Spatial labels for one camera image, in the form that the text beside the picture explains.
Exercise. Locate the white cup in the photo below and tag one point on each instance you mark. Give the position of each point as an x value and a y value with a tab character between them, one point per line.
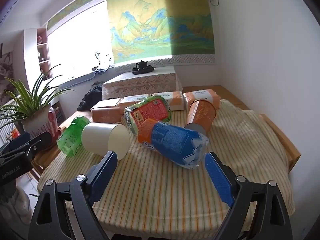
97	137

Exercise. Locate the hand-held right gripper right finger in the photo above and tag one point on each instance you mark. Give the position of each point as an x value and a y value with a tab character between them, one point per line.
220	177

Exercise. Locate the brown cardboard box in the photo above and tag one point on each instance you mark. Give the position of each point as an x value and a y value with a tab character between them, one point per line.
106	115

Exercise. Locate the blue and orange snack packet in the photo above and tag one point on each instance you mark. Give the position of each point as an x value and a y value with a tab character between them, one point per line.
172	140

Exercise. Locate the striped tablecloth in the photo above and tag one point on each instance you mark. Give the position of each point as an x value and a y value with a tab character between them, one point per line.
162	192

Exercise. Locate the black teapot set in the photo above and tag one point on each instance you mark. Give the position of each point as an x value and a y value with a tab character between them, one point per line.
142	67

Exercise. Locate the red drink can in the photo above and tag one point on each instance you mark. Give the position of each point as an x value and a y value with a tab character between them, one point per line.
52	118

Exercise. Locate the red and green snack packet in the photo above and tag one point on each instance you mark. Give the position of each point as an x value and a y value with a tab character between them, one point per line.
150	112

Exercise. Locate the green potted plant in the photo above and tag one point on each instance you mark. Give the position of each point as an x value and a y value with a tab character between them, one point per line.
35	120

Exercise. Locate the dark wall picture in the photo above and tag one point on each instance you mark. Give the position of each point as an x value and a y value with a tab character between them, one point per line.
6	75

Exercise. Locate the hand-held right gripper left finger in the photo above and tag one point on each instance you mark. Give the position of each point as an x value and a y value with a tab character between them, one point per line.
101	177

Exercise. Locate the black cloth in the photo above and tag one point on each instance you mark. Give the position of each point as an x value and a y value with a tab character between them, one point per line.
88	100

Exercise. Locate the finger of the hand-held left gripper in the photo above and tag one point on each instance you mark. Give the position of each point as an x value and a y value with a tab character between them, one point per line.
41	142

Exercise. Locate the white wall shelf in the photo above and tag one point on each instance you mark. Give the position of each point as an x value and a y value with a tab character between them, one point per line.
42	52

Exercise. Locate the wooden table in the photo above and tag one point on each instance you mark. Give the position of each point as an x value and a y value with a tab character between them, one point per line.
280	135

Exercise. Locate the green roller blind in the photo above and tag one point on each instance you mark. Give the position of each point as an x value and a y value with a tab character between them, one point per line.
75	7

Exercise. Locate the landscape wall hanging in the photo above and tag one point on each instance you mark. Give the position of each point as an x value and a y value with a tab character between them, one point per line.
160	22

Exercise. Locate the low table with lace cloth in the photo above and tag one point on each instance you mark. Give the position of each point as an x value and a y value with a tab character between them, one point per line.
142	85

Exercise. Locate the orange cylindrical canister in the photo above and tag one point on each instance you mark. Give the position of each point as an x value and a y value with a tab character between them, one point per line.
200	115

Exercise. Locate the blue towel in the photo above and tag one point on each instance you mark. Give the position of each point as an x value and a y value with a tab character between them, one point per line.
100	71

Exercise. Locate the green plastic bottle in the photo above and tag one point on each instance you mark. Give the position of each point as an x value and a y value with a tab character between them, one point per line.
71	135

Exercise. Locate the orange tissue pack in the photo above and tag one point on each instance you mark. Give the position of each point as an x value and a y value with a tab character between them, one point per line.
131	102
172	100
201	97

